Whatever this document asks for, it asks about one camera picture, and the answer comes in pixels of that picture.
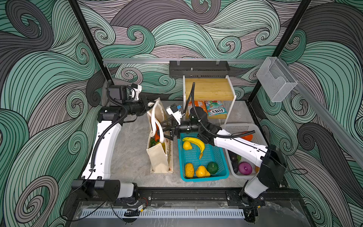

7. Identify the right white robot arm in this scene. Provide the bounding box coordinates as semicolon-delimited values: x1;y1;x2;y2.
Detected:
159;120;286;200

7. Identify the white slotted cable duct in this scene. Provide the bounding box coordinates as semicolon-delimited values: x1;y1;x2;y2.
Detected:
81;208;245;219

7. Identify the floral canvas tote bag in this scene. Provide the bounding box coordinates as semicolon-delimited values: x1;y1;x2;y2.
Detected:
146;98;174;174

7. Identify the teal plastic basket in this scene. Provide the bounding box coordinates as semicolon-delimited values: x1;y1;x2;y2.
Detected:
178;132;229;183

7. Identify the clear acrylic wall holder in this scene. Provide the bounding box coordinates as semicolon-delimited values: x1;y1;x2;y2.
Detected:
256;57;297;103

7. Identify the green avocado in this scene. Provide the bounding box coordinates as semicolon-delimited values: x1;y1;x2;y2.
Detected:
206;162;219;175

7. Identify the small yellow pear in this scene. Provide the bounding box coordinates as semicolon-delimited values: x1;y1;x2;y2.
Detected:
182;141;193;150

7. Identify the single yellow banana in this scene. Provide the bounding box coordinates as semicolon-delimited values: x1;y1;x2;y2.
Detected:
182;137;205;159

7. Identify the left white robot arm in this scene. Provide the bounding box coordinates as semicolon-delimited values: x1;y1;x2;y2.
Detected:
71;100;154;202

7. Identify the black metal wall tray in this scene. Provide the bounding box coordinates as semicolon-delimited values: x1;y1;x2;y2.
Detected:
169;60;230;79

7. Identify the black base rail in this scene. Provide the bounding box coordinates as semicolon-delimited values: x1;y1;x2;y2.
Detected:
114;187;302;208

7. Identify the white wooden two-tier shelf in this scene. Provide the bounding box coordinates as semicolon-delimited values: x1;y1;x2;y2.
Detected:
182;75;236;124

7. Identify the white plastic basket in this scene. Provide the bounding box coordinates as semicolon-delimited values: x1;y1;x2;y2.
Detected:
215;123;284;184

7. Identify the purple red onion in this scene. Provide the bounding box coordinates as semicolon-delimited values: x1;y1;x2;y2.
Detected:
238;162;253;176

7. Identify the orange tomato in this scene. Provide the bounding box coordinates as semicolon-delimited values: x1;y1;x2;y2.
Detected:
242;134;253;141

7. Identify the yellow corn cob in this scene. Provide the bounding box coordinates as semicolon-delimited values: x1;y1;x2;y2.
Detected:
185;163;194;179

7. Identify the green Fox's candy bag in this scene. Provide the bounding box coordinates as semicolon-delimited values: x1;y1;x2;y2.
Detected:
205;101;227;117

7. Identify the orange candy bag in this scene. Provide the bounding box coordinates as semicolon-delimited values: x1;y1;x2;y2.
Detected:
188;101;208;113

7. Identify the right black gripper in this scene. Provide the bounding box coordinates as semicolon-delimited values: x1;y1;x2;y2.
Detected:
159;114;205;141

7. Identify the small dark eggplant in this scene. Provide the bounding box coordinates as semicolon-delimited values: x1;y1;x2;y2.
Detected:
228;151;239;174

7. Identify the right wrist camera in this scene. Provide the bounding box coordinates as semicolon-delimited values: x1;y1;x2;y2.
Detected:
166;104;183;125

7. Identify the orange carrot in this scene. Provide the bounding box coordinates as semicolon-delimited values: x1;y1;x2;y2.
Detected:
154;125;160;142

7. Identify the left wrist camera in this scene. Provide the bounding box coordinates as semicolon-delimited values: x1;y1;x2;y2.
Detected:
106;84;142;106

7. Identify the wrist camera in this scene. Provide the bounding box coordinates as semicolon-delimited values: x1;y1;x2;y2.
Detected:
166;104;183;125
106;84;142;106

